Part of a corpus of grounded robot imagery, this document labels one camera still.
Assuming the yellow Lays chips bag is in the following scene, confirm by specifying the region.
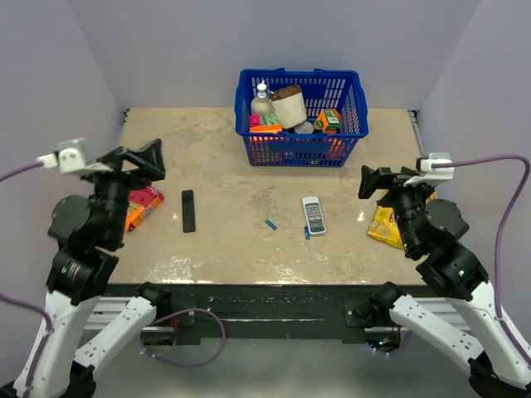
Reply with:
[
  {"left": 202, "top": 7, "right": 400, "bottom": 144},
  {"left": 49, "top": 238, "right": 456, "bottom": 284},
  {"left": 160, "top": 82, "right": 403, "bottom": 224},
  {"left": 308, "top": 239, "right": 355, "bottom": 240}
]
[{"left": 367, "top": 189, "right": 438, "bottom": 250}]

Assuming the purple camera cable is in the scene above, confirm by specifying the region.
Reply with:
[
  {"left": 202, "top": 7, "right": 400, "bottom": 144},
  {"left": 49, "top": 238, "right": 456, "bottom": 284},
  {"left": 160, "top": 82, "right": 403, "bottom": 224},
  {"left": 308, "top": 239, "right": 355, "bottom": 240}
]
[
  {"left": 0, "top": 162, "right": 55, "bottom": 398},
  {"left": 431, "top": 155, "right": 531, "bottom": 362}
]

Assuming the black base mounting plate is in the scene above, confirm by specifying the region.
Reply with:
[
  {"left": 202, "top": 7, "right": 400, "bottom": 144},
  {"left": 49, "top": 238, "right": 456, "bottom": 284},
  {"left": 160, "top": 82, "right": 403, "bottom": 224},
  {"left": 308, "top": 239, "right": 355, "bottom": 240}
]
[{"left": 99, "top": 284, "right": 436, "bottom": 346}]

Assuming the white remote control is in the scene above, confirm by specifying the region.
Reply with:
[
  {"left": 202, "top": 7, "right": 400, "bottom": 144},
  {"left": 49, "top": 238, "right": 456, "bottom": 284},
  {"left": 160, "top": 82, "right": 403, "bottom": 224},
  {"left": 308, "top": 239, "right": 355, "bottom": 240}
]
[{"left": 302, "top": 196, "right": 326, "bottom": 236}]

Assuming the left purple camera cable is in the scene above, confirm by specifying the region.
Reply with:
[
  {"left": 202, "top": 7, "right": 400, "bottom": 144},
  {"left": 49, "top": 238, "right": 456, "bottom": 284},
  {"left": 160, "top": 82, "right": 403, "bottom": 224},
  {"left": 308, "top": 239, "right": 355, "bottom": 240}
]
[{"left": 0, "top": 162, "right": 55, "bottom": 398}]

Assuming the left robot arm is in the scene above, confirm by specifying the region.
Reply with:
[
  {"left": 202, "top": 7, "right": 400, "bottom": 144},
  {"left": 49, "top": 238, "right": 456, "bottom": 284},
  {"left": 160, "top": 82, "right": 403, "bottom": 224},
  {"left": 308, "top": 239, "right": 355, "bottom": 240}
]
[{"left": 1, "top": 138, "right": 172, "bottom": 397}]

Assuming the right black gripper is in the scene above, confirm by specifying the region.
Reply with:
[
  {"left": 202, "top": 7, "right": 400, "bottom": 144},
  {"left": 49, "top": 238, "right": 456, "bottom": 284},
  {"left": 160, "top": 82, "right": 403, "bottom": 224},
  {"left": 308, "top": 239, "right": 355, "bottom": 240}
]
[{"left": 358, "top": 163, "right": 433, "bottom": 252}]

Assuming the white brown paper bag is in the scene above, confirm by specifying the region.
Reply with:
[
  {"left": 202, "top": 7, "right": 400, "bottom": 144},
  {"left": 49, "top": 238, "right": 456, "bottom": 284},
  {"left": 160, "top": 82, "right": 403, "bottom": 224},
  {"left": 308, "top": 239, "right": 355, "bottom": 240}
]
[{"left": 270, "top": 85, "right": 307, "bottom": 129}]

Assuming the orange flat box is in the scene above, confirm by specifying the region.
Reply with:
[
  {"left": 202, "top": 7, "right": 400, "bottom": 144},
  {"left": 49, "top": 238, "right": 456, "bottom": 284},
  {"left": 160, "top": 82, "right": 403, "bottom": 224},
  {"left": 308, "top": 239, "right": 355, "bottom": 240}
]
[{"left": 250, "top": 124, "right": 283, "bottom": 133}]

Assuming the black remote control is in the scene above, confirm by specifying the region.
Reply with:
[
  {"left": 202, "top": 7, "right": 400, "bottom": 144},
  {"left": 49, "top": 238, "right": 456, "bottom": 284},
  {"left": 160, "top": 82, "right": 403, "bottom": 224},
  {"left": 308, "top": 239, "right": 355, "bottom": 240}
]
[{"left": 182, "top": 190, "right": 196, "bottom": 233}]

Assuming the metal tin can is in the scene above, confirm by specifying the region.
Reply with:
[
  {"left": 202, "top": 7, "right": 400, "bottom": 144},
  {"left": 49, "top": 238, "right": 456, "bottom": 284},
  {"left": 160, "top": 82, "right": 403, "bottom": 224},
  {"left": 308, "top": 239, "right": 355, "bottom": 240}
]
[{"left": 294, "top": 120, "right": 314, "bottom": 134}]

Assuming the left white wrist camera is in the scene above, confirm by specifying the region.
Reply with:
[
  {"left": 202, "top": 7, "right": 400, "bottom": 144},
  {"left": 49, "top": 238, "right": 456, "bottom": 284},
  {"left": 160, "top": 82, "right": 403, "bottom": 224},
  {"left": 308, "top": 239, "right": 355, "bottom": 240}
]
[{"left": 36, "top": 138, "right": 113, "bottom": 177}]

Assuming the green small packet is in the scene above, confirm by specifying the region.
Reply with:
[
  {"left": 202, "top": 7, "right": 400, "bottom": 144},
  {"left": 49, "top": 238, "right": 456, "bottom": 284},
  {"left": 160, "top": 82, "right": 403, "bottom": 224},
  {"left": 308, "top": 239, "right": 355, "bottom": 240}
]
[{"left": 261, "top": 113, "right": 280, "bottom": 126}]

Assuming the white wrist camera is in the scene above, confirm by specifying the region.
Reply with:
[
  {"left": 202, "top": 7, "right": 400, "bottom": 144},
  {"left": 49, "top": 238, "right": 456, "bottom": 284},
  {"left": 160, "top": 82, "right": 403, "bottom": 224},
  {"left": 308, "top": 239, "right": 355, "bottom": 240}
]
[
  {"left": 403, "top": 153, "right": 455, "bottom": 187},
  {"left": 36, "top": 138, "right": 113, "bottom": 177}
]

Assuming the white pump bottle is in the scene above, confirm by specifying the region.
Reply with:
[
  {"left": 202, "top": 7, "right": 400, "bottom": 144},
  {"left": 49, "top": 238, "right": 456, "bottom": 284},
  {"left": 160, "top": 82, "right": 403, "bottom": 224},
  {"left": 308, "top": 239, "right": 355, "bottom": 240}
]
[{"left": 251, "top": 81, "right": 274, "bottom": 116}]

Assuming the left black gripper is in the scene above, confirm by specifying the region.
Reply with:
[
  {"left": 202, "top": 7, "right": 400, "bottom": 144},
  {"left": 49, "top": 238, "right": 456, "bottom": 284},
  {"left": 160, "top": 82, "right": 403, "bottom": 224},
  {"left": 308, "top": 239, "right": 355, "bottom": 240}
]
[{"left": 86, "top": 136, "right": 167, "bottom": 243}]

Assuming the orange pink candy box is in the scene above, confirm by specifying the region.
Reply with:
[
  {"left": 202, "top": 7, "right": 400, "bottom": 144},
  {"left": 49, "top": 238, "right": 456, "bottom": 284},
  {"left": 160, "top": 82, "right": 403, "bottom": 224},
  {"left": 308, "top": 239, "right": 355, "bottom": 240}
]
[{"left": 125, "top": 187, "right": 164, "bottom": 232}]

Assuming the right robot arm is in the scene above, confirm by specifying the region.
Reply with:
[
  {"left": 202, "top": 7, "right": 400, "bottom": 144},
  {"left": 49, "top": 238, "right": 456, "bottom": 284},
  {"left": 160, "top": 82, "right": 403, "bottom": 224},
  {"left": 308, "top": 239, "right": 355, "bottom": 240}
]
[{"left": 354, "top": 166, "right": 530, "bottom": 397}]

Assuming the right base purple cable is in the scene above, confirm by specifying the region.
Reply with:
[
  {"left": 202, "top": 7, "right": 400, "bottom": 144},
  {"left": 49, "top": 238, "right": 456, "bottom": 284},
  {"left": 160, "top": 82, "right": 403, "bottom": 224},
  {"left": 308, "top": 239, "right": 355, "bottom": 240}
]
[{"left": 371, "top": 329, "right": 412, "bottom": 357}]

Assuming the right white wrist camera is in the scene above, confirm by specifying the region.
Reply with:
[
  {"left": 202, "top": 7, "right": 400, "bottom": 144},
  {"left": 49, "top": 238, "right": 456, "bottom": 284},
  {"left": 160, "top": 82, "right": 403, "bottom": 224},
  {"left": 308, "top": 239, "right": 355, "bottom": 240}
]
[{"left": 403, "top": 153, "right": 455, "bottom": 187}]

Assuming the orange green juice carton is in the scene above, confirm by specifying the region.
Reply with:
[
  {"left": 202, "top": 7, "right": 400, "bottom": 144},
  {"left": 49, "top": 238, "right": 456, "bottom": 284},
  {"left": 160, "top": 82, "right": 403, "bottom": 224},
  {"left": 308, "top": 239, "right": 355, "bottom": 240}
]
[{"left": 314, "top": 109, "right": 341, "bottom": 134}]

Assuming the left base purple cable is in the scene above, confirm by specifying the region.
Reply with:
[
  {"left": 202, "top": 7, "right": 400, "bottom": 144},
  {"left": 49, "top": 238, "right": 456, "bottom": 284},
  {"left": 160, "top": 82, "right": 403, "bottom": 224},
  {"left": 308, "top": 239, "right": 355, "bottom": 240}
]
[{"left": 139, "top": 307, "right": 227, "bottom": 368}]

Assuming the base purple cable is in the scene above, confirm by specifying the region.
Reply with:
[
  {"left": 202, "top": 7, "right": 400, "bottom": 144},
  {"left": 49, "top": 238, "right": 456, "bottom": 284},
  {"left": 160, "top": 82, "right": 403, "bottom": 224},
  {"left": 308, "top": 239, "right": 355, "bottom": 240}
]
[
  {"left": 371, "top": 329, "right": 412, "bottom": 357},
  {"left": 139, "top": 307, "right": 227, "bottom": 368}
]

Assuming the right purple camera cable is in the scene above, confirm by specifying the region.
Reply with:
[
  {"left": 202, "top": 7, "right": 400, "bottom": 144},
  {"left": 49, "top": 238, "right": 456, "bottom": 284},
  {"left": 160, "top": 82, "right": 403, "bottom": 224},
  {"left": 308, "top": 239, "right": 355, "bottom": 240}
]
[{"left": 431, "top": 155, "right": 531, "bottom": 362}]

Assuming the pink small box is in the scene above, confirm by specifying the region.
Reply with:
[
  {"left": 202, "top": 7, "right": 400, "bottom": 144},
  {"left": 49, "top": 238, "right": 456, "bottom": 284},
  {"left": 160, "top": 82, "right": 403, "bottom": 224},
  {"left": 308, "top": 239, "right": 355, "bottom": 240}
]
[{"left": 249, "top": 114, "right": 261, "bottom": 127}]

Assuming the blue plastic shopping basket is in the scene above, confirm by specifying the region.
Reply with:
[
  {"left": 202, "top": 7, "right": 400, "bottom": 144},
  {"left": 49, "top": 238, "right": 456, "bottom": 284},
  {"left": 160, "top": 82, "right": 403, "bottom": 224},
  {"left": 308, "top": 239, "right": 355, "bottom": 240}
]
[{"left": 234, "top": 68, "right": 368, "bottom": 167}]

